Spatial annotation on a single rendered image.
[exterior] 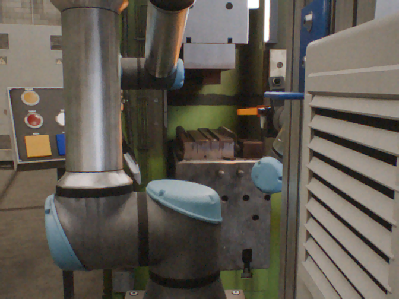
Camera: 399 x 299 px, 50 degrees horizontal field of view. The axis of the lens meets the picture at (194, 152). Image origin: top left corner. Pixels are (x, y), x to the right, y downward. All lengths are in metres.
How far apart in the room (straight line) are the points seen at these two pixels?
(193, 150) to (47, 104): 0.57
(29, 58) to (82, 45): 6.24
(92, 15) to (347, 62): 0.49
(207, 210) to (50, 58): 6.31
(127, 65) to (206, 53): 0.72
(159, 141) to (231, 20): 0.58
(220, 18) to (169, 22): 0.92
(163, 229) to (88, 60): 0.27
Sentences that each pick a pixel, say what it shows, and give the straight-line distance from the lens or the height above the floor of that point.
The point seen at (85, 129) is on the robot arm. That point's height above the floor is 1.14.
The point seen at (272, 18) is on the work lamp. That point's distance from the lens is 1.88.
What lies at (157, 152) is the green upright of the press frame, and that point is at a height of 0.92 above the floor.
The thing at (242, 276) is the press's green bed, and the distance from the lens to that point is 1.85.
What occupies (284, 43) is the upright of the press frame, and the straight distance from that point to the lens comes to 1.92.
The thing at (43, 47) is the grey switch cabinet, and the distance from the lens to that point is 6.88.
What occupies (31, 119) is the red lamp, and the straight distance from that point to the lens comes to 1.54.
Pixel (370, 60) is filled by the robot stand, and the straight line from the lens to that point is 0.20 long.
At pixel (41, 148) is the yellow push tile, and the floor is 1.00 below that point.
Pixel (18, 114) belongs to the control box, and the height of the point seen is 1.11.
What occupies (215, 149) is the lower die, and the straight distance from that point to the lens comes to 1.72.
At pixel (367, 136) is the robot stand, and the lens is 0.19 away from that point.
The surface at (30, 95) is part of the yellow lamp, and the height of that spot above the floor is 1.17.
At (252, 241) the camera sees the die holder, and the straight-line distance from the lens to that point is 1.78.
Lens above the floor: 1.20
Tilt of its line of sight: 9 degrees down
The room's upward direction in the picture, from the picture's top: straight up
